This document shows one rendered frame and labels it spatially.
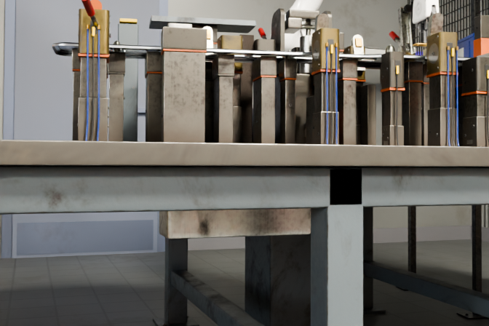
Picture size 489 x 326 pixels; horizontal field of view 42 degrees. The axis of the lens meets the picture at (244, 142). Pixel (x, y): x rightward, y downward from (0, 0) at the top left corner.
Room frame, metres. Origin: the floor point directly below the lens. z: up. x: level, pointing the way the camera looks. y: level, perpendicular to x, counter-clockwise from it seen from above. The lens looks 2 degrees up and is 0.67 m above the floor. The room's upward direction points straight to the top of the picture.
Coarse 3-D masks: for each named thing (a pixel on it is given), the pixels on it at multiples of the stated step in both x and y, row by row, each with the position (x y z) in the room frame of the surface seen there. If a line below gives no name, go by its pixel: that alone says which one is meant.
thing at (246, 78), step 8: (248, 40) 2.17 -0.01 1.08; (248, 48) 2.17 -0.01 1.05; (248, 64) 2.17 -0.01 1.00; (248, 72) 2.17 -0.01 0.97; (248, 80) 2.17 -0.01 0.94; (248, 88) 2.17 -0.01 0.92; (240, 96) 2.17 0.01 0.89; (248, 96) 2.17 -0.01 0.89; (240, 104) 2.17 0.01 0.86; (248, 104) 2.17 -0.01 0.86; (248, 112) 2.17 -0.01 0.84; (248, 120) 2.17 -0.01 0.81; (248, 128) 2.17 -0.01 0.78; (248, 136) 2.17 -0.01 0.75
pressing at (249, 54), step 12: (60, 48) 1.88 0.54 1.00; (120, 48) 1.88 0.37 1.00; (132, 48) 1.88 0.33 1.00; (144, 48) 1.82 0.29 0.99; (156, 48) 1.83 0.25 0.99; (240, 60) 2.07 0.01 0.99; (252, 60) 2.07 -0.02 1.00; (300, 60) 2.07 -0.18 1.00; (360, 60) 2.07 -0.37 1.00; (372, 60) 2.07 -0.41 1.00; (408, 60) 2.08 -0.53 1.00; (420, 60) 2.08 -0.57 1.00
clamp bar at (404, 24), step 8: (400, 8) 2.24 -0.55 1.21; (408, 8) 2.22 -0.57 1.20; (400, 16) 2.24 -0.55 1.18; (408, 16) 2.24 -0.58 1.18; (400, 24) 2.24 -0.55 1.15; (408, 24) 2.24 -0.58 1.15; (400, 32) 2.24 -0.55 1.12; (408, 32) 2.24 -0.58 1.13; (400, 40) 2.24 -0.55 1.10; (408, 40) 2.24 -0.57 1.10
